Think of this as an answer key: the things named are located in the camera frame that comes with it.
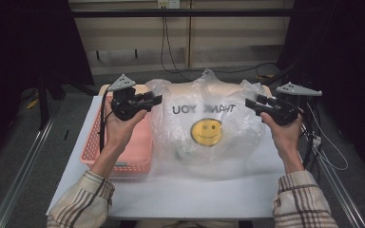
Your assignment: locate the person's left hand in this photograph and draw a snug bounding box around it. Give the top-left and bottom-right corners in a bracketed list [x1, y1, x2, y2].
[103, 98, 148, 153]

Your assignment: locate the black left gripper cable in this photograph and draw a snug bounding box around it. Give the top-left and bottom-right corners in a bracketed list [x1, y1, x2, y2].
[99, 86, 111, 154]

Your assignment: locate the black metal stand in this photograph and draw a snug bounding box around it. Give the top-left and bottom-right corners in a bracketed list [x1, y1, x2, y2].
[37, 75, 51, 131]

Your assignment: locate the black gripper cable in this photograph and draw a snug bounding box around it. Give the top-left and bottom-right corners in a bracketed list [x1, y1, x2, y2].
[298, 94, 318, 169]
[99, 86, 111, 154]

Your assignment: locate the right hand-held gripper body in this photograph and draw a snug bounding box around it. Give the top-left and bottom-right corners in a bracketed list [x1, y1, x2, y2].
[259, 81, 323, 126]

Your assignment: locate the black wall cable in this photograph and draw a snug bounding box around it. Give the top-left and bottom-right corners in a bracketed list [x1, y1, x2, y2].
[163, 15, 192, 82]
[160, 15, 176, 75]

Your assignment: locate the white cable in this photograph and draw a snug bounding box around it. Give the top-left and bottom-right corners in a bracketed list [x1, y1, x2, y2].
[306, 103, 350, 172]

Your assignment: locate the clear plastic bag with smiley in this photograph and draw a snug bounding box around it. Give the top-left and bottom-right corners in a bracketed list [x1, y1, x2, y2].
[144, 67, 267, 179]

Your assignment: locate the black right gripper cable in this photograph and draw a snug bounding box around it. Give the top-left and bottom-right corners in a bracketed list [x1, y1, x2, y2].
[298, 94, 318, 169]

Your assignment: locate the black horizontal bar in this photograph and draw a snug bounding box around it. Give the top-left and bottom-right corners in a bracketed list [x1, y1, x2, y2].
[70, 8, 295, 18]

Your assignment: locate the person's right hand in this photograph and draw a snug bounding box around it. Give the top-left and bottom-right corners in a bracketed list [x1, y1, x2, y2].
[259, 112, 304, 157]

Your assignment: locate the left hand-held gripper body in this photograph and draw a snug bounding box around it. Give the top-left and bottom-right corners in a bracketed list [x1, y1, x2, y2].
[107, 73, 147, 122]

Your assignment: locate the white wall outlet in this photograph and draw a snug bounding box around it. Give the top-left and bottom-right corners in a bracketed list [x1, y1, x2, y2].
[157, 0, 182, 10]

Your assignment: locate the pink perforated plastic basket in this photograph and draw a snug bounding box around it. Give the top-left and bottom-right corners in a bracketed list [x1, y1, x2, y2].
[80, 84, 156, 178]

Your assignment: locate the metal floor rail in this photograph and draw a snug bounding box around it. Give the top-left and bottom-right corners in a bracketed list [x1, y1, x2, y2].
[0, 116, 56, 228]
[316, 154, 365, 228]

